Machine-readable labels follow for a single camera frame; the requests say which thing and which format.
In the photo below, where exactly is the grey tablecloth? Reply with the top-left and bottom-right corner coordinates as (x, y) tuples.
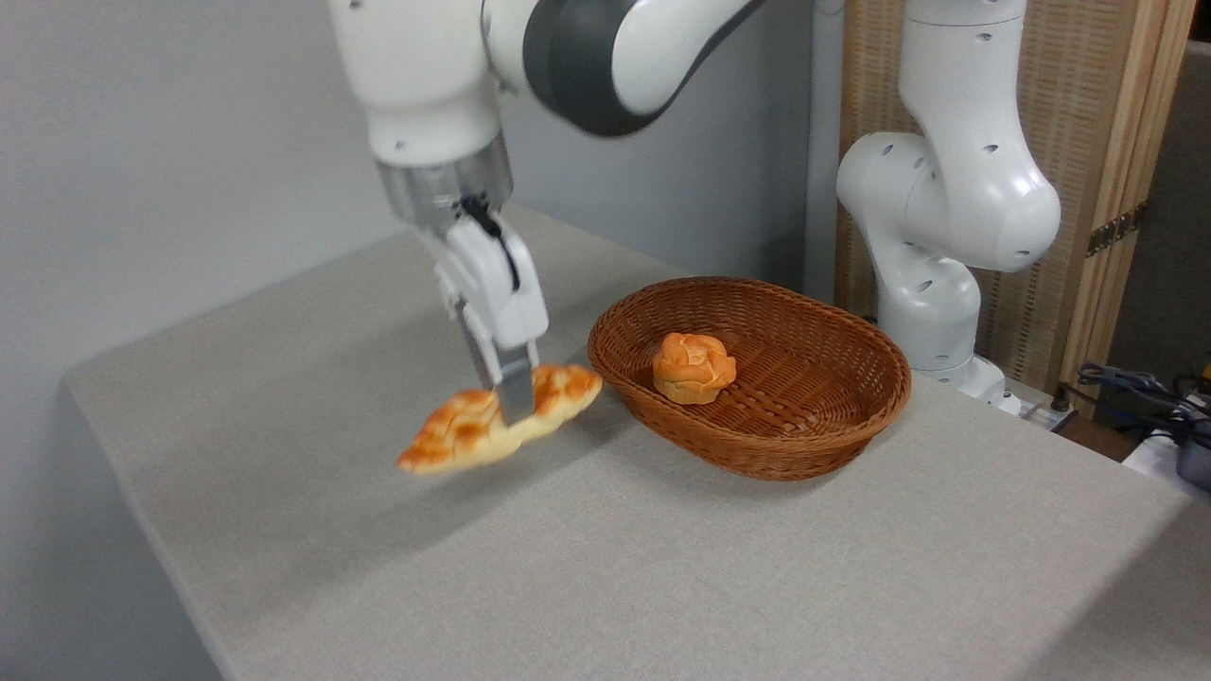
(62, 206), (1211, 681)

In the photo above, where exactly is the wooden rattan folding screen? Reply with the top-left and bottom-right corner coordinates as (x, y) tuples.
(836, 0), (1199, 394)

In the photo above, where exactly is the round orange bread roll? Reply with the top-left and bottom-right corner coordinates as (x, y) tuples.
(652, 332), (738, 406)

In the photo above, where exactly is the metal screen hinge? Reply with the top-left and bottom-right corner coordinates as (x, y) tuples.
(1086, 202), (1149, 258)

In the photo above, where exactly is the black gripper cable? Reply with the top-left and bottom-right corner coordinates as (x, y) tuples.
(460, 193), (522, 293)

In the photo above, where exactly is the black cable bundle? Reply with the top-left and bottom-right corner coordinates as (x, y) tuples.
(1056, 362), (1211, 447)

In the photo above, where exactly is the long braided bread loaf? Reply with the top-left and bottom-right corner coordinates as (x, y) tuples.
(395, 363), (605, 477)

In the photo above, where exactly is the brown oval wicker basket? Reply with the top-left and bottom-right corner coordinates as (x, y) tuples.
(587, 276), (914, 482)

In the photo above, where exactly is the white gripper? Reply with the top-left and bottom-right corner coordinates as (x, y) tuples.
(419, 210), (551, 428)

